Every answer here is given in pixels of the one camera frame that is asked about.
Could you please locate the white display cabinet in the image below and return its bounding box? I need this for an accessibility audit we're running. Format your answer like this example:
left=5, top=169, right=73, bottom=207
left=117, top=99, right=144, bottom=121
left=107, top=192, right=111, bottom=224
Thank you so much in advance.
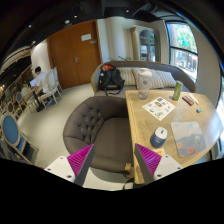
left=130, top=26, right=161, bottom=62

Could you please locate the green drink can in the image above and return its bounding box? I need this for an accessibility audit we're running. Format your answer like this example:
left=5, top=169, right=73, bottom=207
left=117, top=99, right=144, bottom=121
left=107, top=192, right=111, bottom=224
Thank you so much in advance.
left=173, top=80, right=183, bottom=101

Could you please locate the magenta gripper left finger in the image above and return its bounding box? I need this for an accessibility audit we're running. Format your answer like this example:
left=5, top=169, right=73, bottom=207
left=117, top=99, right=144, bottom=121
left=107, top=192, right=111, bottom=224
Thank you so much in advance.
left=67, top=144, right=94, bottom=186

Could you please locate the blue round-back chair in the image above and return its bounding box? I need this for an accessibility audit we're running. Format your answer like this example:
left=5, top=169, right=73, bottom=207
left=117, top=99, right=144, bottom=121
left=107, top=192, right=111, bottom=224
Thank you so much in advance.
left=1, top=113, right=26, bottom=154

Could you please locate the blue and white computer mouse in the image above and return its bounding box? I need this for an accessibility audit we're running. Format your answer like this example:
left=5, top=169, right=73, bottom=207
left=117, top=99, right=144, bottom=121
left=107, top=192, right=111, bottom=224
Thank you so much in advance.
left=150, top=127, right=168, bottom=148

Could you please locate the striped cushion left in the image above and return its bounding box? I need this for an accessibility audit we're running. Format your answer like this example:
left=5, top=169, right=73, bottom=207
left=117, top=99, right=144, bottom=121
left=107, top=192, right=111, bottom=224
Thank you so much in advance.
left=118, top=67, right=136, bottom=86

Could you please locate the dark red phone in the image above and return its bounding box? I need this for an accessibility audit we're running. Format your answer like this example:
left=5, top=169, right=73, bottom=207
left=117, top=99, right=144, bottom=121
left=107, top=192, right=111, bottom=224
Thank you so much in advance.
left=182, top=96, right=194, bottom=106

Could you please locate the floral mouse pad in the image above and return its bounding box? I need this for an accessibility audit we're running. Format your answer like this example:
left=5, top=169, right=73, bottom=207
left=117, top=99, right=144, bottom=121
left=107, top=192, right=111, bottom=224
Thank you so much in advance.
left=171, top=121, right=206, bottom=158

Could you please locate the yellow card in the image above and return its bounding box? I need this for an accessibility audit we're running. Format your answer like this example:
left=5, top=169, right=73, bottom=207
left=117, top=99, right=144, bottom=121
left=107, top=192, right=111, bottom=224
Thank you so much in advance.
left=153, top=148, right=165, bottom=156

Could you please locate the person in white shirt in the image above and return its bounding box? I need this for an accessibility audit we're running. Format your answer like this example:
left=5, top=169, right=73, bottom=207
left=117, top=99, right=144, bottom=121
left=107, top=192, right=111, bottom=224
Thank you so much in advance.
left=35, top=66, right=49, bottom=93

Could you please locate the wooden double door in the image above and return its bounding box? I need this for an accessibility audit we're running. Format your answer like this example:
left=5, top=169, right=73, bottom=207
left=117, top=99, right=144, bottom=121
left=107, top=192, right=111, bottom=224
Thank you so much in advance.
left=47, top=20, right=102, bottom=89

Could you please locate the striped cushion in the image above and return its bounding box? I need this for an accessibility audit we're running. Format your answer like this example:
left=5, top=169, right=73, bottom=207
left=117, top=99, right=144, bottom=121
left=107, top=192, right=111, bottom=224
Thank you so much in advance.
left=132, top=67, right=177, bottom=90
left=118, top=67, right=136, bottom=86

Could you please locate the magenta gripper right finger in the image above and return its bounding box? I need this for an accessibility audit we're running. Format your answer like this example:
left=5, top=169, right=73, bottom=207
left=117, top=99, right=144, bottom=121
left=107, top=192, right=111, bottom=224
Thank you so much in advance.
left=134, top=144, right=162, bottom=184

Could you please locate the white dining chair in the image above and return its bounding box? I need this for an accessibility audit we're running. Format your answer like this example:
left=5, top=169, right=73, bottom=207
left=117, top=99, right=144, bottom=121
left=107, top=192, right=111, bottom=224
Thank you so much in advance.
left=40, top=70, right=61, bottom=105

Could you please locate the white pen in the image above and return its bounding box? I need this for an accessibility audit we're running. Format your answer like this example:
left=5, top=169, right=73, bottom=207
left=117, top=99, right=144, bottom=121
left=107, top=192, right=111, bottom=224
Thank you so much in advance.
left=189, top=94, right=199, bottom=105

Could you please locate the clear plastic shaker bottle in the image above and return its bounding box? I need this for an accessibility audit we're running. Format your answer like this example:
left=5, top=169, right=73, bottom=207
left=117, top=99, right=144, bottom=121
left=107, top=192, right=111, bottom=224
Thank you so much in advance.
left=138, top=68, right=152, bottom=100

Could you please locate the black backpack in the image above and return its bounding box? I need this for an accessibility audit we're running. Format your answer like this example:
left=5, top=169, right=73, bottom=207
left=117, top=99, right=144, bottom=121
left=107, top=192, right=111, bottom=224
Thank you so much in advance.
left=98, top=64, right=125, bottom=95

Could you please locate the brown tufted armchair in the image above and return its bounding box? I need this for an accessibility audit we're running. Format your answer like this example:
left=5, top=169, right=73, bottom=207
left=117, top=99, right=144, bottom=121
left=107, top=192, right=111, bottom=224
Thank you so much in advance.
left=63, top=96, right=133, bottom=175

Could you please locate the white sticker sheet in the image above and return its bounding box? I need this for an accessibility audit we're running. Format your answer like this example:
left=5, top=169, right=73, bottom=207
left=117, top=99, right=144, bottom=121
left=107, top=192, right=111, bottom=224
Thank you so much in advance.
left=143, top=97, right=175, bottom=121

